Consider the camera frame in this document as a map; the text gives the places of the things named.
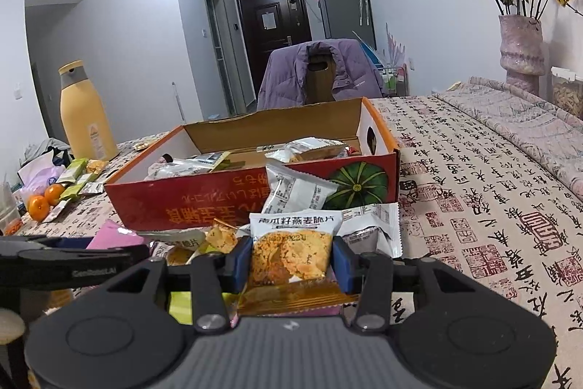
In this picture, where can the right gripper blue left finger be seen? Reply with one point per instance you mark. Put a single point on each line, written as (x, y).
(236, 266)

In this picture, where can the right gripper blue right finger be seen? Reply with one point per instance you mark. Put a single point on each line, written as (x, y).
(345, 265)

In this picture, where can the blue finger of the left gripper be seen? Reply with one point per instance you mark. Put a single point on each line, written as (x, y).
(67, 242)
(125, 257)

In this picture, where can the pink snack packet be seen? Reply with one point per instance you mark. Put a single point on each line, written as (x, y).
(111, 235)

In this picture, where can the oat crisp snack packet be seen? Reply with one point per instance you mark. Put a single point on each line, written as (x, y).
(289, 268)

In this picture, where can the orange tangerine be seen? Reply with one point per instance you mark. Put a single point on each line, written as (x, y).
(38, 207)
(53, 193)

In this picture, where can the green snack bar on table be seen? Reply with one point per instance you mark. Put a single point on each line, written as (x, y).
(75, 170)

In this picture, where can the purple tissue pack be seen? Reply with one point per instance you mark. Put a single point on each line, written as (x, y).
(37, 175)

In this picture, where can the white silver snack packet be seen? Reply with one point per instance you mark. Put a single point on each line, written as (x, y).
(292, 191)

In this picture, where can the red cardboard pumpkin box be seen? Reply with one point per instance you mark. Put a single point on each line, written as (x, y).
(368, 175)

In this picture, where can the yellow thermos bottle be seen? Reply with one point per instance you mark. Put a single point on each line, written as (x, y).
(83, 115)

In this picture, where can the purple jacket on chair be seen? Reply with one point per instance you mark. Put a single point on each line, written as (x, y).
(283, 82)

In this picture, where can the wooden chair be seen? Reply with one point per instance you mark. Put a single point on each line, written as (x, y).
(319, 79)

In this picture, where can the pink quilted cloth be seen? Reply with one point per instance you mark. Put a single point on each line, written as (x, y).
(550, 136)

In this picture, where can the dark entrance door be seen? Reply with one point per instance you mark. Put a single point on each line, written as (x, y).
(268, 25)

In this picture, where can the grey refrigerator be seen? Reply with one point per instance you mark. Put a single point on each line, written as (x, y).
(348, 19)

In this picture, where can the pink ceramic vase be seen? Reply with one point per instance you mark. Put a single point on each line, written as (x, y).
(521, 52)

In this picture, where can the clear storage jar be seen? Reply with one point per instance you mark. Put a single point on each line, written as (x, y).
(567, 90)

